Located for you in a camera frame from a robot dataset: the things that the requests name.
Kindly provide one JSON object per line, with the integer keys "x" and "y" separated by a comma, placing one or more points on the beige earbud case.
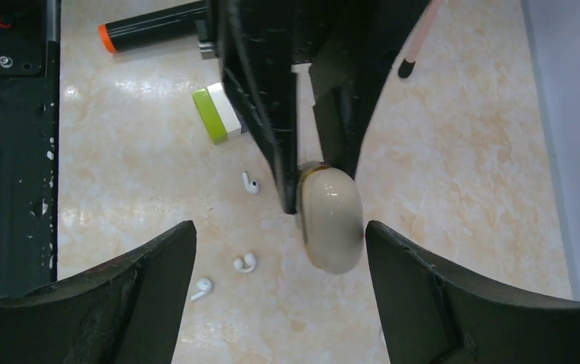
{"x": 329, "y": 211}

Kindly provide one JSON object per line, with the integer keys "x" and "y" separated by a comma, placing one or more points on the pink perforated music stand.
{"x": 424, "y": 25}

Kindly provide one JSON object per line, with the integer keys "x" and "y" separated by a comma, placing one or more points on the white earbud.
{"x": 250, "y": 185}
{"x": 204, "y": 287}
{"x": 245, "y": 264}

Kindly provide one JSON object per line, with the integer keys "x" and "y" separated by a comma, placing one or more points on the black marker orange cap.
{"x": 151, "y": 28}

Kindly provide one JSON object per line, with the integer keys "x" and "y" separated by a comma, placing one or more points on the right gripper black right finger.
{"x": 433, "y": 310}

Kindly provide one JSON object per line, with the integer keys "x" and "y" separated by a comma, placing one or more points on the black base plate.
{"x": 29, "y": 135}

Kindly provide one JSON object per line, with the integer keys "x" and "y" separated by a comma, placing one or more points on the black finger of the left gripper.
{"x": 350, "y": 70}
{"x": 256, "y": 51}

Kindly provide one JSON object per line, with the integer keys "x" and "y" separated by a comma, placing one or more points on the purple white green block stack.
{"x": 217, "y": 114}

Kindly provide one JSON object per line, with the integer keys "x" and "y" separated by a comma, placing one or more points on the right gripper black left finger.
{"x": 125, "y": 310}

